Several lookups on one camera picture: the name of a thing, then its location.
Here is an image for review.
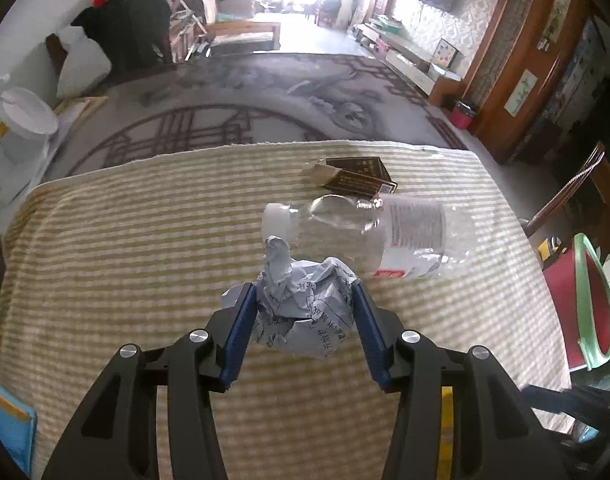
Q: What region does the beige striped mat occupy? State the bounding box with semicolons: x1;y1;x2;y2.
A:
0;140;572;480

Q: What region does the white plastic container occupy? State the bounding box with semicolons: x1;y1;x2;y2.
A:
0;86;60;162

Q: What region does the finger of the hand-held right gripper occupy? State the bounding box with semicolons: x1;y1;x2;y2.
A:
522;384;578;413

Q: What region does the red basin with green rim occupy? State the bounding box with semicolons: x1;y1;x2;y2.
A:
542;232;610;374

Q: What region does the brown cardboard box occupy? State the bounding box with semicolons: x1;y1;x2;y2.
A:
300;156;399;196

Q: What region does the blue folder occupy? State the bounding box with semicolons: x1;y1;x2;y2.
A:
0;377;38;480

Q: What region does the clear plastic bottle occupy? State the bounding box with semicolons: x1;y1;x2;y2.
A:
262;194;478;281

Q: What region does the dark wooden chair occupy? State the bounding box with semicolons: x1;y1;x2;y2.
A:
518;141;610;242

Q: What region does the tall wall picture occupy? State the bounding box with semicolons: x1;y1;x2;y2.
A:
549;0;574;42

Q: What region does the white bead string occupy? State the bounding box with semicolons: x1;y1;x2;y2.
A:
566;159;605;187

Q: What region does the white plastic bag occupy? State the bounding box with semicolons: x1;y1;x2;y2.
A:
56;27;112;100

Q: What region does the narrow flower wall picture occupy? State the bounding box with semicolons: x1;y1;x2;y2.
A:
504;70;539;115

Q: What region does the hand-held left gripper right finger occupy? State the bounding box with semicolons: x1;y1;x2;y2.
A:
351;282;561;480

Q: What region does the red floor bin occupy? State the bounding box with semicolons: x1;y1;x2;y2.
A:
449;100;479;131

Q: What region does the printed paper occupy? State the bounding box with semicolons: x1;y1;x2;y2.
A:
220;235;361;360

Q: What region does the black clothing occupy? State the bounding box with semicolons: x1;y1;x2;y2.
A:
71;0;177;72

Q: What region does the small framed picture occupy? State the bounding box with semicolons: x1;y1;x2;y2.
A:
431;38;460;68

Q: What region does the white television cabinet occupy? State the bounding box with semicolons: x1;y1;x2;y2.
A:
355;22;467;107

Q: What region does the grey patterned tablecloth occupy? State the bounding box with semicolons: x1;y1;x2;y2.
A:
40;52;469;184

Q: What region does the wooden sofa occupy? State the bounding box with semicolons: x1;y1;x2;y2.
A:
182;0;282;54

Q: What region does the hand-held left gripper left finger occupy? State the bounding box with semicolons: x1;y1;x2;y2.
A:
42;282;259;480

